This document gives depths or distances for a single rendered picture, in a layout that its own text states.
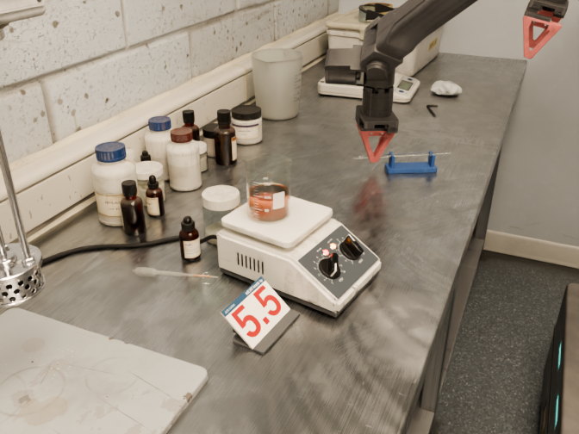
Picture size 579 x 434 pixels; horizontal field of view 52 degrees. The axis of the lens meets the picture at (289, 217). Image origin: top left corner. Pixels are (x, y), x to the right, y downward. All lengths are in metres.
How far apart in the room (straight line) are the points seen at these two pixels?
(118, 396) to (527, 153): 1.87
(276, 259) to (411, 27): 0.42
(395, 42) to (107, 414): 0.69
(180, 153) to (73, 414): 0.55
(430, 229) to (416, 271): 0.13
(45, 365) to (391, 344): 0.41
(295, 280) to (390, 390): 0.19
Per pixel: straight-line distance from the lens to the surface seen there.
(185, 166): 1.10
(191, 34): 1.41
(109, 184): 0.99
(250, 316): 0.75
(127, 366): 0.72
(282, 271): 0.79
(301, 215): 0.83
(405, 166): 1.21
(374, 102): 1.12
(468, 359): 1.93
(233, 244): 0.82
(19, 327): 0.82
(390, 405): 0.68
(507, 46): 2.21
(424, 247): 0.95
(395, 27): 0.99
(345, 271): 0.80
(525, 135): 2.29
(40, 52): 1.06
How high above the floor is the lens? 1.23
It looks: 28 degrees down
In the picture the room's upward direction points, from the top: straight up
